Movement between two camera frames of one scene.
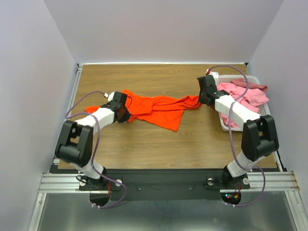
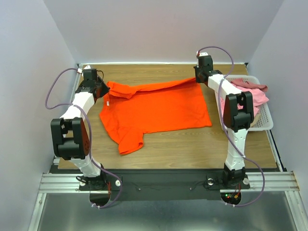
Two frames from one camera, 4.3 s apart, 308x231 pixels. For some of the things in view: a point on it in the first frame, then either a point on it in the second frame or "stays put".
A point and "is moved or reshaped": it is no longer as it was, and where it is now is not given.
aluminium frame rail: [57, 183] stays put
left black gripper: [127, 116] → [106, 89]
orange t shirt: [163, 112] is moved or reshaped
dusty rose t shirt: [242, 83] stays put
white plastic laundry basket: [263, 110] stays put
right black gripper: [204, 98] → [198, 77]
